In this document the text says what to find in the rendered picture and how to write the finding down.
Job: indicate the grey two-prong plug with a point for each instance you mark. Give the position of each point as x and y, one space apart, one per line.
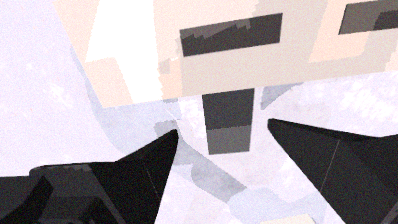
228 121

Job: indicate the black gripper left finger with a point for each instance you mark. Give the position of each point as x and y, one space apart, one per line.
132 187

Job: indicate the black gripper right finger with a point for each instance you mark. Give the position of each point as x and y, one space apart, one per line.
356 174

